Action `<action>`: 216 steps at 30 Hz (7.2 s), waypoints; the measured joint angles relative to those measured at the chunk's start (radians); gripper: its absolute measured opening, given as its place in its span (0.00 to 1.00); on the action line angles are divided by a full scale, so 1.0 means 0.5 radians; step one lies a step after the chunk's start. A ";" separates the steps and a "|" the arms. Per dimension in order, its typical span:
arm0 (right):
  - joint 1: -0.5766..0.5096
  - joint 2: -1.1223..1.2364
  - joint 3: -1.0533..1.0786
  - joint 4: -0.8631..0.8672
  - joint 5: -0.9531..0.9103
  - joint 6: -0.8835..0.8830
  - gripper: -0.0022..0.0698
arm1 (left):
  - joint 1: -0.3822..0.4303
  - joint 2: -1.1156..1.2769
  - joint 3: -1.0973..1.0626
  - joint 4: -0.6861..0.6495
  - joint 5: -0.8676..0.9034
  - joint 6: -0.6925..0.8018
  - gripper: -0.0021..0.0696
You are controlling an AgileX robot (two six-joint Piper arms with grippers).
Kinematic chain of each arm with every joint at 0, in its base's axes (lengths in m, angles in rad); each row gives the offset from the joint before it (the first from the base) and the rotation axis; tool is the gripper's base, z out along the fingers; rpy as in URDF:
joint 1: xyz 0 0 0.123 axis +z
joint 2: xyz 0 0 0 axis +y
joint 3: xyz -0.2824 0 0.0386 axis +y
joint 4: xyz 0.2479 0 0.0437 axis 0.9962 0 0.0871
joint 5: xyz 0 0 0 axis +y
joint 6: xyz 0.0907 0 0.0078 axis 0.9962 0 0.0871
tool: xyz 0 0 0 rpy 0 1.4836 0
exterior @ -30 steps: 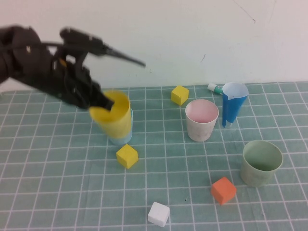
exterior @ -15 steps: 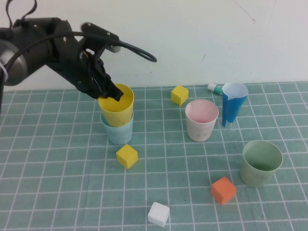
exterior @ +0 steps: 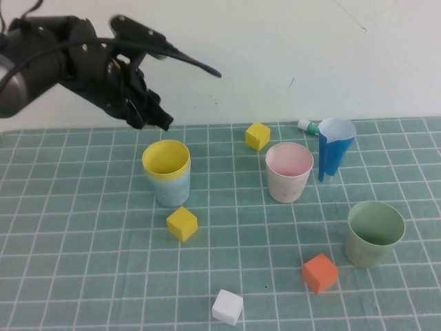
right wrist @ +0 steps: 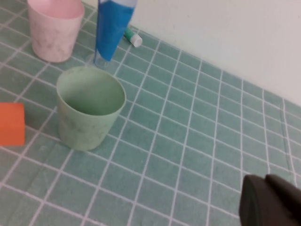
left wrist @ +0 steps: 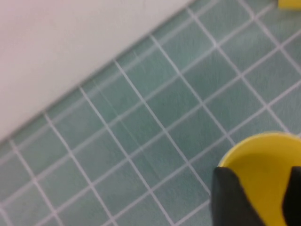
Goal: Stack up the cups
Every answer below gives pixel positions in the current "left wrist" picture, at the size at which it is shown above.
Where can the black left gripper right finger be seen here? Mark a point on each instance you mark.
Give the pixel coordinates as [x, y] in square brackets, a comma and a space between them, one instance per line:
[295, 200]

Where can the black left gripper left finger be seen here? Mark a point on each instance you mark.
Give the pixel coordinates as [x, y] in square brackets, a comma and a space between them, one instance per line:
[228, 202]

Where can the yellow plastic cup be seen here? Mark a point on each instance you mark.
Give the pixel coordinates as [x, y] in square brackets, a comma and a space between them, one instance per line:
[258, 160]

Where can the green checkered tablecloth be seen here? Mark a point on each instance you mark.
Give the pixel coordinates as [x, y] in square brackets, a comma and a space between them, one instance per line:
[141, 129]

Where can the yellow foam cube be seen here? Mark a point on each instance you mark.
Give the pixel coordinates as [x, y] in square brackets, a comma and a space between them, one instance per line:
[289, 3]

